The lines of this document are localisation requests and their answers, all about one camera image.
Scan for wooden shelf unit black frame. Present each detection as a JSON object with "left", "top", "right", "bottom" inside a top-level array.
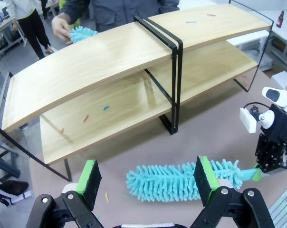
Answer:
[
  {"left": 0, "top": 15, "right": 180, "bottom": 182},
  {"left": 144, "top": 0, "right": 275, "bottom": 135}
]

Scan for blue grey stool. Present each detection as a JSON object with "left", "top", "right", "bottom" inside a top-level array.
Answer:
[{"left": 0, "top": 141, "right": 20, "bottom": 181}]

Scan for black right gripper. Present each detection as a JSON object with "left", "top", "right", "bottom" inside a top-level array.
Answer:
[{"left": 252, "top": 104, "right": 287, "bottom": 181}]

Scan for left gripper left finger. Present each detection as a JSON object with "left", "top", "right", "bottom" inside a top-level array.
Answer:
[{"left": 26, "top": 159, "right": 106, "bottom": 228}]

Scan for person in grey jacket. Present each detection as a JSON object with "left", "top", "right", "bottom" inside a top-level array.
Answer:
[{"left": 90, "top": 0, "right": 180, "bottom": 33}]

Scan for person's right hand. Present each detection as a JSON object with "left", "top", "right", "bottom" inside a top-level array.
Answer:
[{"left": 51, "top": 16, "right": 73, "bottom": 45}]

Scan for white table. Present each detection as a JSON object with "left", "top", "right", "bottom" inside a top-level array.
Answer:
[{"left": 225, "top": 30, "right": 287, "bottom": 72}]

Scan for teal chenille duster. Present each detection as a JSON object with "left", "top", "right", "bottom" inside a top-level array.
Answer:
[
  {"left": 69, "top": 26, "right": 99, "bottom": 44},
  {"left": 126, "top": 159, "right": 271, "bottom": 203}
]

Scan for black bag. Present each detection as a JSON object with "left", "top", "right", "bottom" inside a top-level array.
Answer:
[{"left": 0, "top": 180, "right": 29, "bottom": 197}]

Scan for person's right forearm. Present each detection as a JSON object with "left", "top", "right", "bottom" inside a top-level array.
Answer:
[{"left": 58, "top": 0, "right": 98, "bottom": 24}]

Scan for person white top black trousers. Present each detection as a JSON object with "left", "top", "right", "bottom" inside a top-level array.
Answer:
[{"left": 4, "top": 0, "right": 51, "bottom": 60}]

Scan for brown glass bottle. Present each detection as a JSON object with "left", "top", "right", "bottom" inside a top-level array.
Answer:
[{"left": 276, "top": 10, "right": 285, "bottom": 28}]

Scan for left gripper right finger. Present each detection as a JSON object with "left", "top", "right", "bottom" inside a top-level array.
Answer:
[{"left": 191, "top": 155, "right": 276, "bottom": 228}]

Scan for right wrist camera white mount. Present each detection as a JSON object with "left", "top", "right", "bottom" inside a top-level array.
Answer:
[{"left": 239, "top": 102, "right": 276, "bottom": 133}]

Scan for aluminium frame rail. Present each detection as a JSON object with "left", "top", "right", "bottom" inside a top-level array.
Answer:
[{"left": 268, "top": 182, "right": 287, "bottom": 228}]

